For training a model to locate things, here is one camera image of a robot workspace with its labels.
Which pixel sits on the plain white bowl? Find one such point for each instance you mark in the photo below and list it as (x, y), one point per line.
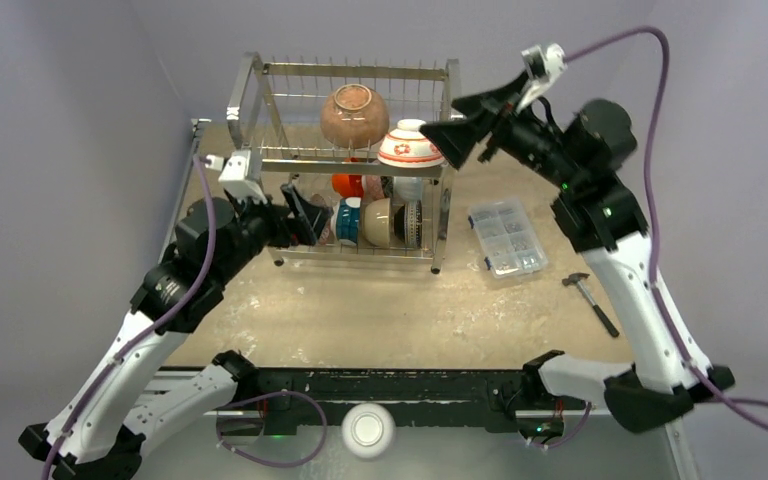
(368, 430)

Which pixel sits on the beige speckled bowl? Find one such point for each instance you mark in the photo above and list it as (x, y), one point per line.
(376, 223)

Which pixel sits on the clear plastic screw box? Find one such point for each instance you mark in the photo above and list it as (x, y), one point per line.
(508, 240)

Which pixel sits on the red floral pattern bowl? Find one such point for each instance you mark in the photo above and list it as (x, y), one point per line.
(406, 147)

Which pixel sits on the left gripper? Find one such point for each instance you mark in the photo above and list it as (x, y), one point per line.
(310, 216)

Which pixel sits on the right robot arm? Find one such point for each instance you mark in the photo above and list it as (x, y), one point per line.
(604, 223)

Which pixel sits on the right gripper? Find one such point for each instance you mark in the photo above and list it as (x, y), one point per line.
(496, 118)

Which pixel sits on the red geometric pattern bowl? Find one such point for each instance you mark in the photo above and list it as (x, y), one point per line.
(322, 224)

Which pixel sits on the steel two-tier dish rack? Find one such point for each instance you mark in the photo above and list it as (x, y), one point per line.
(274, 109)

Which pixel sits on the black hex key tool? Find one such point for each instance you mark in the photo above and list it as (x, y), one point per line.
(577, 280)

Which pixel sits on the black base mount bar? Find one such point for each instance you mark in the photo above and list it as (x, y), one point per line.
(494, 400)

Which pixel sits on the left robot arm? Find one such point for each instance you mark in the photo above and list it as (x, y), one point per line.
(103, 433)

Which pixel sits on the brown-rimmed white bowl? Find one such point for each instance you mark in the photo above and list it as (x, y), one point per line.
(354, 116)

